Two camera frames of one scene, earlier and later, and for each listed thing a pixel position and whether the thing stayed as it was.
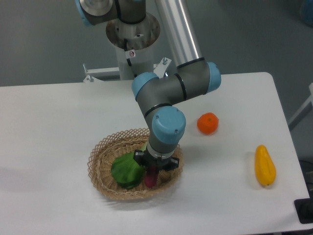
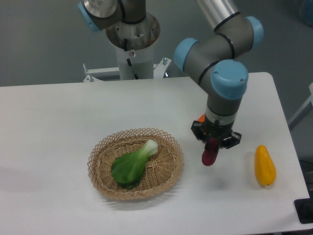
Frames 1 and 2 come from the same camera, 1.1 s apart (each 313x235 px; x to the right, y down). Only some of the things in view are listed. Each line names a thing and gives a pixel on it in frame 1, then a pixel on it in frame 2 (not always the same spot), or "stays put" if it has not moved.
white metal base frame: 160,69 stays put
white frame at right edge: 310,99 stays put
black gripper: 161,164 to 222,132
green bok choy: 126,171 stays put
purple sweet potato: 151,177 to 210,153
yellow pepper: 265,167 stays put
